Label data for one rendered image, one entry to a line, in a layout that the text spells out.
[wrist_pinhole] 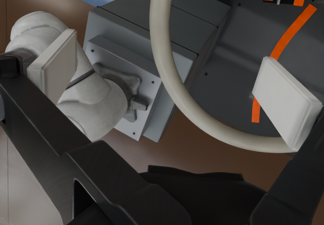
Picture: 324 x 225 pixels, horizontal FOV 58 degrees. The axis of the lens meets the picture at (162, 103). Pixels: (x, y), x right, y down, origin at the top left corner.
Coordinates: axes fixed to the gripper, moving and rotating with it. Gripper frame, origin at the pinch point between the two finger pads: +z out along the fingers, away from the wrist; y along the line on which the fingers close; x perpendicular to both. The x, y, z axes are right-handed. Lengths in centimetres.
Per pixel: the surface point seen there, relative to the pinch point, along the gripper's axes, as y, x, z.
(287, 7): 70, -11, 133
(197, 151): 50, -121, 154
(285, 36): 73, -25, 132
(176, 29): 11, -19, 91
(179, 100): 5.3, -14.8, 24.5
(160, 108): 8, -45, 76
